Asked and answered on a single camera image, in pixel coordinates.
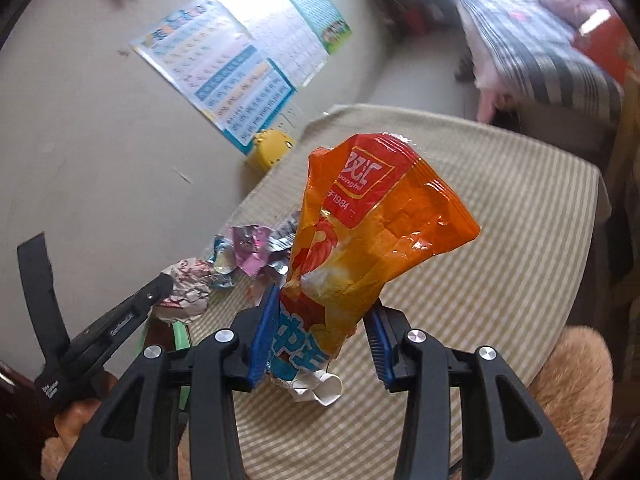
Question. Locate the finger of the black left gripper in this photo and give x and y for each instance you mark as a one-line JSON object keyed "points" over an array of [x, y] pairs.
{"points": [[153, 293]]}

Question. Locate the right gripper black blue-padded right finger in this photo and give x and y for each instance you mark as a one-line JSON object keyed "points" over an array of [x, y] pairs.
{"points": [[505, 433]]}

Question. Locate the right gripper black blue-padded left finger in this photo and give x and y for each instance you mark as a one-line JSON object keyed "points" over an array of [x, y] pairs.
{"points": [[134, 433]]}

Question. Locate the white pink wrapper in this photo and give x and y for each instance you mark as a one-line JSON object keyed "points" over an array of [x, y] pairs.
{"points": [[188, 299]]}

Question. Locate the pink foil snack wrapper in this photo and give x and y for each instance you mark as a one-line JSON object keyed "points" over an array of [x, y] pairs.
{"points": [[264, 252]]}

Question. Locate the orange snack bag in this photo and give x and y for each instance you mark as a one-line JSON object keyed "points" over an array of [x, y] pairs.
{"points": [[372, 209]]}

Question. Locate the green red trash bin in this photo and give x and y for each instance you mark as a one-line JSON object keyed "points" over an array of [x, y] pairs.
{"points": [[175, 346]]}

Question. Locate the person's left hand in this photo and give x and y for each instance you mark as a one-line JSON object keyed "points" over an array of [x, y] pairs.
{"points": [[69, 423]]}

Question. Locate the blue white small wrapper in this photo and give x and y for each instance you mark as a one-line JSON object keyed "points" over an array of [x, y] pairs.
{"points": [[222, 260]]}

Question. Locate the checkered beige tablecloth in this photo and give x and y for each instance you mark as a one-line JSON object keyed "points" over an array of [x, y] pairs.
{"points": [[513, 287]]}

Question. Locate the yellow duck toy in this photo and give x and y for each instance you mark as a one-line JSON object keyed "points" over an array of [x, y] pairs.
{"points": [[269, 147]]}

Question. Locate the blue plaid bed quilt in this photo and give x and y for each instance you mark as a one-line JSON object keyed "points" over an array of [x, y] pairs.
{"points": [[522, 51]]}

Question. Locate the red cardboard box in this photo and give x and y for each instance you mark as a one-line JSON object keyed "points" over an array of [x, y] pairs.
{"points": [[610, 46]]}

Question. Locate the pinyin chart wall poster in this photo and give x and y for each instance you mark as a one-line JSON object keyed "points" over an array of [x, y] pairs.
{"points": [[217, 66]]}

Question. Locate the white middle wall poster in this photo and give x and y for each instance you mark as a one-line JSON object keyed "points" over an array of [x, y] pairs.
{"points": [[283, 34]]}

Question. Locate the green number wall poster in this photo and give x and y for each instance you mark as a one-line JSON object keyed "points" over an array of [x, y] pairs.
{"points": [[325, 21]]}

